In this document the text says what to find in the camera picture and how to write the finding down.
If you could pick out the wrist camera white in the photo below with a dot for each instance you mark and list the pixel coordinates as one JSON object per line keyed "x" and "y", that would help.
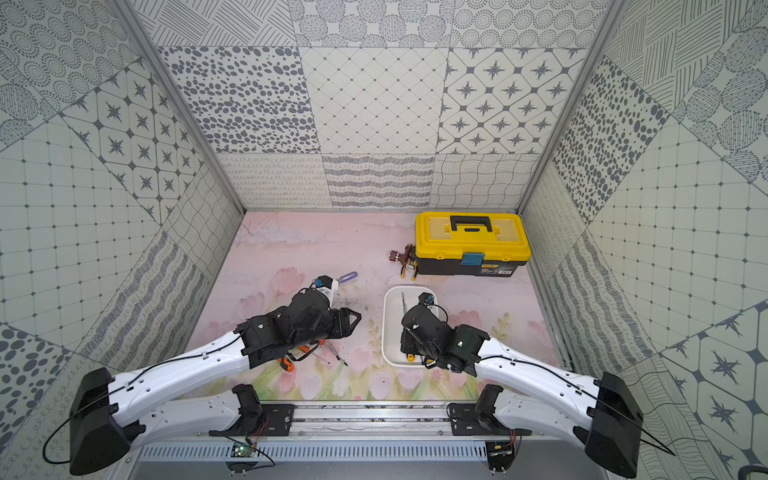
{"x": 426, "y": 299}
{"x": 327, "y": 286}

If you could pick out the circuit board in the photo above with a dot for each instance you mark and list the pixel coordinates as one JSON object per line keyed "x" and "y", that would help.
{"x": 500, "y": 456}
{"x": 240, "y": 459}

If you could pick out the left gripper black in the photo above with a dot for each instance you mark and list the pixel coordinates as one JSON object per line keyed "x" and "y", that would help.
{"x": 334, "y": 323}

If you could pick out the large orange black screwdriver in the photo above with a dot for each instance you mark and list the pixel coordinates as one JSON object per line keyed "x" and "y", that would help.
{"x": 323, "y": 343}

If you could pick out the blue transparent handle screwdriver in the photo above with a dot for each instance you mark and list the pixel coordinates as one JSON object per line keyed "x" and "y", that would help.
{"x": 348, "y": 277}

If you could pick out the yellow handled pliers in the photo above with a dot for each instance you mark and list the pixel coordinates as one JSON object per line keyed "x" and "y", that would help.
{"x": 408, "y": 262}

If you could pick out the small orange black screwdriver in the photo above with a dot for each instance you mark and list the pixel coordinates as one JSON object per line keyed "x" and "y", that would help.
{"x": 286, "y": 364}

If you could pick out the white plastic storage box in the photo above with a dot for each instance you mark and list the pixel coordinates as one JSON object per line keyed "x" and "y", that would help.
{"x": 392, "y": 327}

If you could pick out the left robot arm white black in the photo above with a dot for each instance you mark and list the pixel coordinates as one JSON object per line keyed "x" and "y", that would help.
{"x": 112, "y": 414}

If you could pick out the white slotted cable duct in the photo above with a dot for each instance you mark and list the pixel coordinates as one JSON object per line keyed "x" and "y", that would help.
{"x": 317, "y": 450}

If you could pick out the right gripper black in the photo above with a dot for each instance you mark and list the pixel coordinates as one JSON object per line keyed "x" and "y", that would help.
{"x": 407, "y": 342}

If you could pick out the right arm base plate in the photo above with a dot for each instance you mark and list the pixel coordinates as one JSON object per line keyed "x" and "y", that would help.
{"x": 465, "y": 421}

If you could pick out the yellow black toolbox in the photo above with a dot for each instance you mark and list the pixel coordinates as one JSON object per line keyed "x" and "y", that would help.
{"x": 470, "y": 244}

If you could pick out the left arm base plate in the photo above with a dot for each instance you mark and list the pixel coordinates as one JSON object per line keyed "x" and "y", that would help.
{"x": 265, "y": 419}

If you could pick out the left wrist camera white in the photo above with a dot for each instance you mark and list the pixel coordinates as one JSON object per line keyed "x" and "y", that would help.
{"x": 327, "y": 286}

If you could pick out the red brown small tool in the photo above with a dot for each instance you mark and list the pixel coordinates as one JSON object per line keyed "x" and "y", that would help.
{"x": 395, "y": 256}

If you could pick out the left circuit board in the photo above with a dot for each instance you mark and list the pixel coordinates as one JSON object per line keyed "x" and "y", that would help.
{"x": 240, "y": 459}

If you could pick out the right circuit board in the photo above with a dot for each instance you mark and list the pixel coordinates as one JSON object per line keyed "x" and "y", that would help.
{"x": 500, "y": 456}

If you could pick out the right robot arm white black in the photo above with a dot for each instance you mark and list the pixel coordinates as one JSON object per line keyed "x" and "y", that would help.
{"x": 600, "y": 414}

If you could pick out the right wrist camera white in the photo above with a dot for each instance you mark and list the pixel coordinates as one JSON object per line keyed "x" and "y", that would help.
{"x": 426, "y": 299}

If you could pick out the aluminium rail frame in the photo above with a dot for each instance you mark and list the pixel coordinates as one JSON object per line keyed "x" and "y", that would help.
{"x": 372, "y": 420}

